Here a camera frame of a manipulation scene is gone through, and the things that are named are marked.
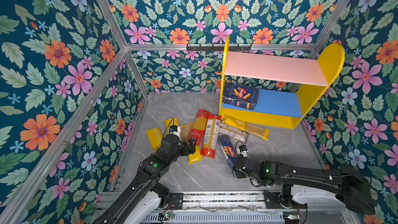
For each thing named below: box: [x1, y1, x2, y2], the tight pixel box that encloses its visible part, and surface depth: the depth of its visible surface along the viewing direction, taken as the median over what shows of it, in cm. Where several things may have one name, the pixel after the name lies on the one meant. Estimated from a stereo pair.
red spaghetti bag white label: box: [200, 114, 222, 159], surface depth 95 cm
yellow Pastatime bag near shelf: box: [221, 115, 270, 141], surface depth 100 cm
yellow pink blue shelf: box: [219, 34, 346, 130], surface depth 95 cm
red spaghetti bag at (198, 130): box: [187, 109, 212, 158], surface depth 98 cm
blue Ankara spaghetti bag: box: [218, 134, 234, 150], surface depth 91 cm
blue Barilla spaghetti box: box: [217, 134, 237, 179], surface depth 88 cm
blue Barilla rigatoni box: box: [222, 82, 260, 111], surface depth 93 cm
